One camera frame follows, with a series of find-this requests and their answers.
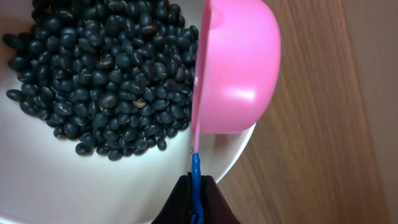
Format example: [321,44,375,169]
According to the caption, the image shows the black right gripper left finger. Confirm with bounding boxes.
[152,174,192,224]

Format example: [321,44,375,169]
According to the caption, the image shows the pink scoop with blue handle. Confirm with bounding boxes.
[191,0,281,223]

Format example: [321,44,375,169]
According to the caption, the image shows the white bowl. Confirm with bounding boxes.
[1,1,254,223]

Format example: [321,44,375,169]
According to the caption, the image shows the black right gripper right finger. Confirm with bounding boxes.
[201,175,240,224]

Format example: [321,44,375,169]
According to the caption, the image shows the black beans in bowl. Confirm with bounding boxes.
[2,0,199,161]

